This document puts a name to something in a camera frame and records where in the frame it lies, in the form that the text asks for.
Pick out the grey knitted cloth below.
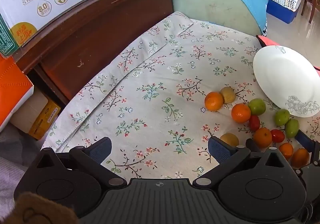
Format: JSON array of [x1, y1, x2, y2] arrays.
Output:
[[0, 124, 42, 214]]

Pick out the white plate with flower print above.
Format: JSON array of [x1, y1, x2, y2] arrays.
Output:
[[252, 45, 320, 117]]

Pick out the pale green cushion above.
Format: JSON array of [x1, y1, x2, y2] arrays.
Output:
[[171, 0, 265, 36]]

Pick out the red cherry tomato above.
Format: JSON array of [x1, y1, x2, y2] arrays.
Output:
[[271, 129, 285, 143], [249, 115, 261, 132]]

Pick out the brown wooden headboard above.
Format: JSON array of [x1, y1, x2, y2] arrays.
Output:
[[12, 0, 177, 107]]

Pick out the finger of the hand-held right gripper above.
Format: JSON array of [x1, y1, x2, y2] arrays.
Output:
[[294, 131, 320, 163], [246, 138, 262, 154]]

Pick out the orange and white box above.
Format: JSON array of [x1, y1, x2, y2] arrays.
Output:
[[0, 54, 35, 133]]

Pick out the blue plastic bin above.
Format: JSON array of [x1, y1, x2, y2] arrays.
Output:
[[266, 0, 299, 24]]

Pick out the brown fuzzy cloth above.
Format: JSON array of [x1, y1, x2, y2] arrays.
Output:
[[6, 191, 79, 224]]

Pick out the beige cardboard box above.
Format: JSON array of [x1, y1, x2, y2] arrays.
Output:
[[9, 88, 49, 134]]

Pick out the green jujube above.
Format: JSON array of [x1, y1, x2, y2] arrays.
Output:
[[248, 98, 266, 116], [285, 118, 300, 139], [274, 109, 290, 126]]

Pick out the floral tablecloth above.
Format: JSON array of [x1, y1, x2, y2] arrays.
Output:
[[41, 11, 320, 182]]

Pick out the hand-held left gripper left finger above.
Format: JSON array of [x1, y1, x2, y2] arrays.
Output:
[[34, 136, 128, 189]]

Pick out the brown longan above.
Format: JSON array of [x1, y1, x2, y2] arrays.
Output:
[[220, 86, 236, 104], [219, 133, 239, 147]]

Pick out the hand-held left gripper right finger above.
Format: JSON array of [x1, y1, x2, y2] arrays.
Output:
[[192, 136, 293, 188]]

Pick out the orange mandarin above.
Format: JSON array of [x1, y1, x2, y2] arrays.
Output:
[[279, 143, 294, 161], [231, 103, 251, 124], [204, 91, 224, 111], [291, 148, 310, 168], [254, 127, 273, 149]]

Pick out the yellow cardboard box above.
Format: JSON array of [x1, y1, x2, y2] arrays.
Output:
[[28, 100, 62, 141]]

